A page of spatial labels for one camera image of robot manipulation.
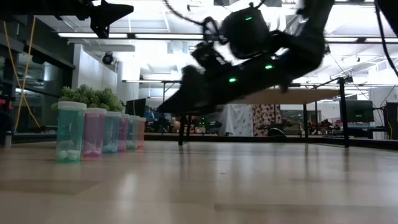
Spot yellow cable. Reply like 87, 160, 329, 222
2, 21, 41, 128
14, 16, 37, 132

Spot floral patterned cloth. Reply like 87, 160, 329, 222
252, 104, 281, 137

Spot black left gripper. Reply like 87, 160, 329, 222
46, 0, 135, 39

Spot white patterned cloth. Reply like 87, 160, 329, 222
217, 104, 254, 137

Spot green pill bottle white cap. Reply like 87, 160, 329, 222
126, 115, 141, 150
55, 101, 88, 163

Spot wooden shelf with black legs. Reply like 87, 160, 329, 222
161, 77, 354, 149

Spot black computer monitor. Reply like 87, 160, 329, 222
384, 101, 398, 140
125, 98, 147, 118
344, 100, 374, 123

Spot long ceiling light strip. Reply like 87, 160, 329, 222
57, 32, 398, 44

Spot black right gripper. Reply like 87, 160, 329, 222
157, 40, 233, 114

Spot green succulent in white pot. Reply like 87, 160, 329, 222
51, 83, 126, 114

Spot pink pill bottle white cap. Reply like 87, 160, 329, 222
118, 113, 131, 153
83, 107, 108, 159

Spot orange pill bottle white cap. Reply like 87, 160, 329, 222
137, 117, 147, 150

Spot blue pill bottle white cap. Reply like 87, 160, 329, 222
103, 111, 122, 154

